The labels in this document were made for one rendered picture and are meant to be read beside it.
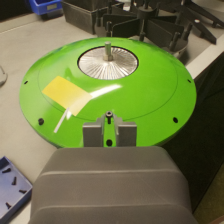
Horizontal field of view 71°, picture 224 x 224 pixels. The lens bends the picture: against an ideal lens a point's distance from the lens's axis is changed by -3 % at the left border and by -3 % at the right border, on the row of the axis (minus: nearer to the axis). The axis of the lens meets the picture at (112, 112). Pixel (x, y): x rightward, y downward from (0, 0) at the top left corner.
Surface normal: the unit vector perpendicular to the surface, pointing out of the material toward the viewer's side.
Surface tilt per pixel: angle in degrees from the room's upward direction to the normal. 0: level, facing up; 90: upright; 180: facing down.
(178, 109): 24
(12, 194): 0
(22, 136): 0
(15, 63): 0
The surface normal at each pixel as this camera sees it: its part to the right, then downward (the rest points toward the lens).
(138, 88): 0.11, -0.52
